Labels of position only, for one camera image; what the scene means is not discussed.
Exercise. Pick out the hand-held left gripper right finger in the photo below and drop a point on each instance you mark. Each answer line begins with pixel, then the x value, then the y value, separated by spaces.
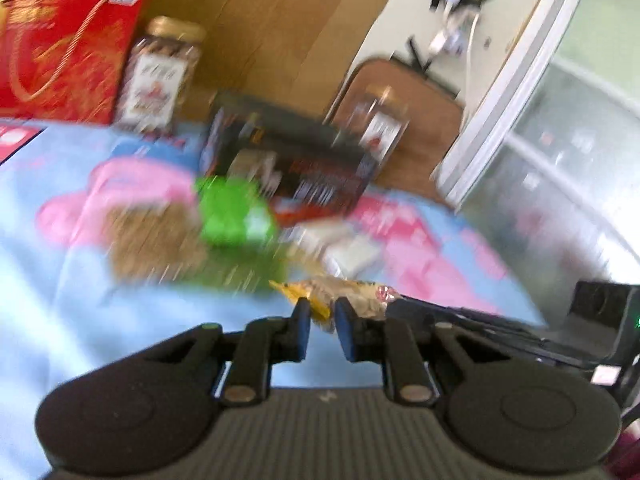
pixel 345 335

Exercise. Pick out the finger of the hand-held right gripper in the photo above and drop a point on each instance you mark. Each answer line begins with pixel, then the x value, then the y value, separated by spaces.
pixel 490 327

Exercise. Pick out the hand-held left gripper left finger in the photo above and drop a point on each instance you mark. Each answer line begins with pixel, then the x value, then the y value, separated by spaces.
pixel 301 332

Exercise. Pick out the yellow snack packet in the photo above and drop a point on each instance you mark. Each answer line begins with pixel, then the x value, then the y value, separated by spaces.
pixel 345 291

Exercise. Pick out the green snack packet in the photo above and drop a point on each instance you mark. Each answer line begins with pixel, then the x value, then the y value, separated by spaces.
pixel 230 212

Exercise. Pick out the black tin box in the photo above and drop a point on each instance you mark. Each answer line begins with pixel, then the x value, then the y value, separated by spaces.
pixel 300 160

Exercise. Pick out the white snack packet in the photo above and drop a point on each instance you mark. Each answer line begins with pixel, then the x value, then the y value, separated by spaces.
pixel 350 250

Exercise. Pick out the dark pink cloth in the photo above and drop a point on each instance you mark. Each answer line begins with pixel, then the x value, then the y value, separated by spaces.
pixel 630 452

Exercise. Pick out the brown snack packet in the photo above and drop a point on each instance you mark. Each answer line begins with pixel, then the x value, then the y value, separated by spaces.
pixel 155 245

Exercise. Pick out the brown seat cushion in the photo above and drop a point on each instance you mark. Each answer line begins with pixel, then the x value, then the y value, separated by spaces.
pixel 425 130

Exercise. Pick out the pecan jar with gold lid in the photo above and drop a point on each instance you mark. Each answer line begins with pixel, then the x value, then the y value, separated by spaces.
pixel 382 125

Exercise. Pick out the printed blanket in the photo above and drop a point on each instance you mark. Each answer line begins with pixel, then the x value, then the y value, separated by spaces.
pixel 60 285

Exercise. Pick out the nut jar with gold lid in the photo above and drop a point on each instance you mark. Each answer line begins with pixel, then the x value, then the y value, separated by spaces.
pixel 157 80

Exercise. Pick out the white charger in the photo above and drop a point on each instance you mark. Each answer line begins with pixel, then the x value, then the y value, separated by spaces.
pixel 445 40

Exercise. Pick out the wooden headboard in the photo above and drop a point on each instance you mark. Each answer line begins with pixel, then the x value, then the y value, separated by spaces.
pixel 280 30

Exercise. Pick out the red flat box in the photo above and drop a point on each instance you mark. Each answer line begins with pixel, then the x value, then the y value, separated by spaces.
pixel 12 140

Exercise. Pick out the red gift box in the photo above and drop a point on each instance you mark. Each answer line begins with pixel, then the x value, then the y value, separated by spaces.
pixel 65 50

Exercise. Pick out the white window frame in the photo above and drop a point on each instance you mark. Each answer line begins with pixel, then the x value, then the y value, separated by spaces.
pixel 505 90

